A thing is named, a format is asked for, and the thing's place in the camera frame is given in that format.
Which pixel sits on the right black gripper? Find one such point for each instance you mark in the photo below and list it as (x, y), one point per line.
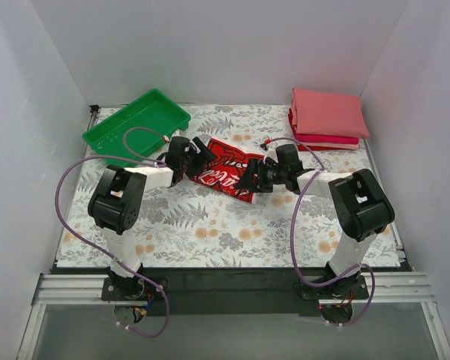
(255, 176)

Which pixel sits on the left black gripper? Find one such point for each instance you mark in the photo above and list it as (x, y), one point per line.
(194, 162)

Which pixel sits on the white t-shirt red print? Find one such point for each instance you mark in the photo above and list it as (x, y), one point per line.
(224, 173)

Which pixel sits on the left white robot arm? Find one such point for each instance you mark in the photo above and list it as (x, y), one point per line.
(116, 202)

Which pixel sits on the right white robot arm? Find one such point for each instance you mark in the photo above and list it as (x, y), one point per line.
(362, 208)

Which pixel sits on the green plastic tray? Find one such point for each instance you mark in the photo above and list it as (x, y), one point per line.
(153, 110)

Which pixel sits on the magenta folded t-shirt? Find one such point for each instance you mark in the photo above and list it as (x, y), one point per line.
(315, 138)

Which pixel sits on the salmon pink folded t-shirt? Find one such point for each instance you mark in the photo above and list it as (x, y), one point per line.
(327, 114)

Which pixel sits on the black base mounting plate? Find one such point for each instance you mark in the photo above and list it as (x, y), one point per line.
(220, 291)

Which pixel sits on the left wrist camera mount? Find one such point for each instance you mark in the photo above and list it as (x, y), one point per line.
(167, 138)

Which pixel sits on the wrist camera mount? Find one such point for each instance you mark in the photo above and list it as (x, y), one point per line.
(269, 152)
(167, 138)

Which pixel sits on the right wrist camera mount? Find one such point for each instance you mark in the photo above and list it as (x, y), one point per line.
(269, 152)

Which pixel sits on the aluminium frame rail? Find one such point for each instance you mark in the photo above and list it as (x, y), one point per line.
(393, 315)

